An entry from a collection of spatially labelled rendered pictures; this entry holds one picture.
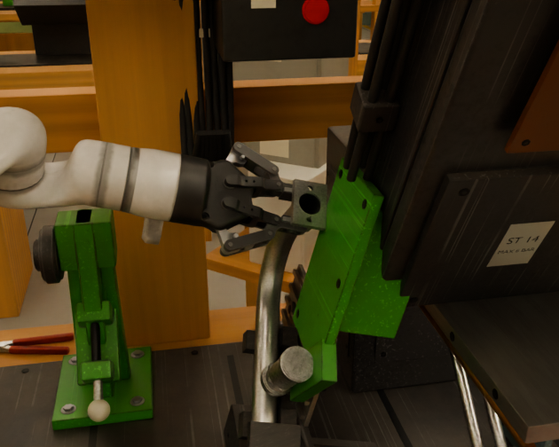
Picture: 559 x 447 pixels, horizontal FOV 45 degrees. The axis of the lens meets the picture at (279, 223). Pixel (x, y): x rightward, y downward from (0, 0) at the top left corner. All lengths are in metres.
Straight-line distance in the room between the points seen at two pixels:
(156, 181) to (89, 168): 0.07
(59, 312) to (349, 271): 2.42
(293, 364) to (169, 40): 0.47
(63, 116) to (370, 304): 0.57
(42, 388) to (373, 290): 0.54
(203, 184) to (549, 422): 0.40
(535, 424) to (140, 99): 0.65
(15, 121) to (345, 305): 0.37
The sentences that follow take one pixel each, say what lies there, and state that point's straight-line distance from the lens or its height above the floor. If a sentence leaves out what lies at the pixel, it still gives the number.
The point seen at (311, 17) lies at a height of 1.40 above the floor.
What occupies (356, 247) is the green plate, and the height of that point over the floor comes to 1.22.
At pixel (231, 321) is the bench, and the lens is 1.18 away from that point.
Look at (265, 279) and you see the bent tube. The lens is 0.85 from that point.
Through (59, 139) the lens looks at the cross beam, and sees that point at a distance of 1.08.
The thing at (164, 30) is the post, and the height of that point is 1.38.
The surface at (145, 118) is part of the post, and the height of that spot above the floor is 1.26.
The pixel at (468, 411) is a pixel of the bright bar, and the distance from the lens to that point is 0.76.
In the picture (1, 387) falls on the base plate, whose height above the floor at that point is 0.90.
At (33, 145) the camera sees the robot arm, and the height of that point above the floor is 1.31.
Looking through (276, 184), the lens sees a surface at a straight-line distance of 0.76.
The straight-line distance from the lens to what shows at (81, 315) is 0.91.
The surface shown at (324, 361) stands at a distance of 0.70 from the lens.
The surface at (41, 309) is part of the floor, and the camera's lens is 3.07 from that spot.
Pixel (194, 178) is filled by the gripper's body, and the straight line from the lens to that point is 0.71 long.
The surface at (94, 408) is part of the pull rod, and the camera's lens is 0.90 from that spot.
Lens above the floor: 1.51
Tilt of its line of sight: 24 degrees down
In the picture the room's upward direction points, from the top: straight up
